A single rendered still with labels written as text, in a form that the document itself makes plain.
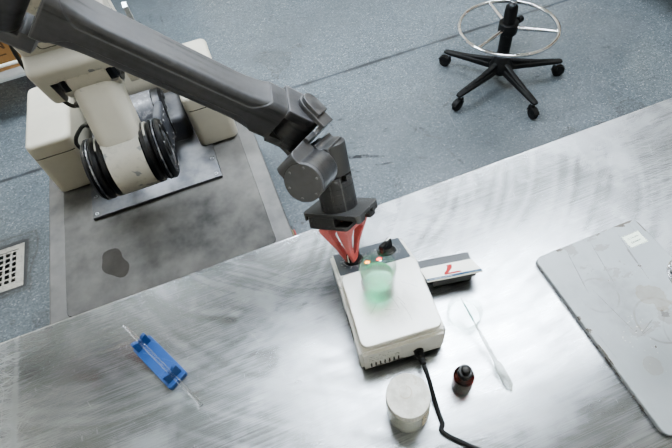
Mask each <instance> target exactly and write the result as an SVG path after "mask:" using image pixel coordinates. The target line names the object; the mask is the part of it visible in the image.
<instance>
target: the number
mask: <svg viewBox="0 0 672 448"><path fill-rule="evenodd" d="M475 269H479V268H478V267H477V266H476V265H475V264H474V263H473V262H472V261H471V260H467V261H462V262H457V263H452V264H447V265H442V266H437V267H432V268H427V269H422V270H423V272H424V273H425V275H426V276H427V278H428V279H430V278H435V277H440V276H445V275H450V274H455V273H460V272H465V271H470V270H475Z"/></svg>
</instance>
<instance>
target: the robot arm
mask: <svg viewBox="0 0 672 448"><path fill-rule="evenodd" d="M29 3H30V0H0V42H2V43H5V44H7V45H10V46H12V47H15V48H17V49H19V50H22V51H24V52H27V53H29V54H30V53H32V52H33V51H34V50H35V49H36V47H37V45H38V42H42V43H50V44H54V45H58V46H61V47H65V48H68V49H71V50H74V51H77V52H79V53H82V54H84V55H87V56H89V57H92V58H94V59H96V60H99V61H101V62H103V63H106V64H108V65H110V66H113V67H115V68H117V69H119V70H122V71H124V72H126V73H129V74H131V75H133V76H136V77H138V78H140V79H143V80H145V81H147V82H150V83H152V84H154V85H156V86H159V87H161V88H163V89H166V90H168V91H170V92H173V93H175V94H177V95H180V96H182V97H184V98H187V99H189V100H191V101H193V102H196V103H198V104H200V105H203V106H205V107H207V108H210V109H212V110H214V111H217V112H219V113H221V114H223V115H225V116H227V117H229V118H231V119H233V120H235V121H237V122H238V123H240V124H241V125H243V126H244V127H246V128H247V129H248V130H249V131H250V132H253V133H255V134H257V135H260V136H262V137H264V141H266V142H268V143H271V144H273V145H276V146H278V147H280V148H281V149H282V150H283V151H284V152H285V153H286V154H287V155H288V156H287V157H286V159H285V160H284V161H283V162H282V163H281V164H280V165H279V166H278V168H277V171H278V173H279V174H280V176H281V177H282V178H283V179H284V184H285V187H286V189H287V191H288V193H289V194H290V195H291V196H292V197H293V198H295V199H296V200H298V201H301V202H313V201H315V200H316V199H318V198H319V200H318V201H317V202H316V203H314V204H313V205H312V206H311V207H309V208H308V209H307V210H306V211H304V217H305V220H306V221H307V220H309V225H310V228H311V229H319V233H320V234H321V235H322V236H323V237H324V238H325V239H326V240H327V241H328V242H329V243H330V244H331V245H332V246H333V247H334V248H335V249H336V250H337V251H338V253H339V254H340V255H341V256H342V258H343V259H344V260H345V261H346V262H348V261H347V257H346V255H348V257H349V258H350V260H351V262H352V263H354V262H355V261H356V260H357V258H358V252H359V245H360V239H361V235H362V232H363V229H364V226H365V223H366V220H367V217H369V218H371V217H372V216H373V215H374V214H375V209H376V208H377V207H378V205H377V200H376V198H360V197H356V192H355V188H354V183H353V178H352V173H351V168H350V163H349V158H348V153H347V149H346V144H345V139H344V138H342V137H341V136H332V135H331V134H330V133H327V134H326V135H325V136H324V137H322V138H318V139H317V140H316V141H314V142H312V141H313V140H314V139H315V138H316V137H317V136H318V135H319V134H320V133H321V132H322V131H323V130H324V129H325V127H326V126H327V125H328V124H329V123H330V122H331V121H332V120H333V119H332V118H331V117H330V116H329V115H328V114H327V113H326V112H325V111H326V110H327V108H326V107H325V106H324V105H323V104H322V103H321V102H320V101H319V100H318V99H317V98H316V97H315V96H314V95H312V94H310V93H305V94H303V93H301V92H299V91H297V90H295V89H293V88H291V87H289V86H287V85H285V86H284V88H281V87H279V86H277V85H275V84H273V83H271V82H269V81H262V80H258V79H255V78H252V77H250V76H247V75H244V74H242V73H240V72H238V71H235V70H233V69H231V68H229V67H227V66H225V65H223V64H221V63H219V62H217V61H215V60H213V59H211V58H209V57H207V56H205V55H203V54H201V53H199V52H197V51H195V50H193V49H191V48H189V47H187V46H185V45H183V44H181V43H179V42H177V41H175V40H173V39H171V38H169V37H167V36H165V35H163V34H161V33H159V32H157V31H155V30H153V29H151V28H149V27H147V26H145V25H143V24H141V23H139V22H137V21H135V20H133V19H131V18H129V17H127V16H125V15H123V14H121V13H119V12H117V11H115V10H113V9H111V8H109V7H107V6H105V5H103V4H101V3H99V2H98V1H96V0H41V2H40V4H39V7H38V9H37V12H36V15H35V16H34V15H32V14H30V13H28V12H26V10H27V8H28V5H29ZM25 13H26V15H25ZM24 16H25V17H24ZM317 126H318V127H317ZM316 127H317V128H316ZM315 128H316V129H315ZM314 129H315V130H314ZM313 130H314V131H313ZM312 131H313V132H312ZM311 132H312V133H311ZM311 142H312V143H311ZM353 230H354V241H353V247H352V235H353ZM336 232H337V235H338V237H339V239H340V241H341V243H342V245H343V246H342V245H341V243H340V241H339V240H338V238H337V237H336ZM343 247H344V248H343Z"/></svg>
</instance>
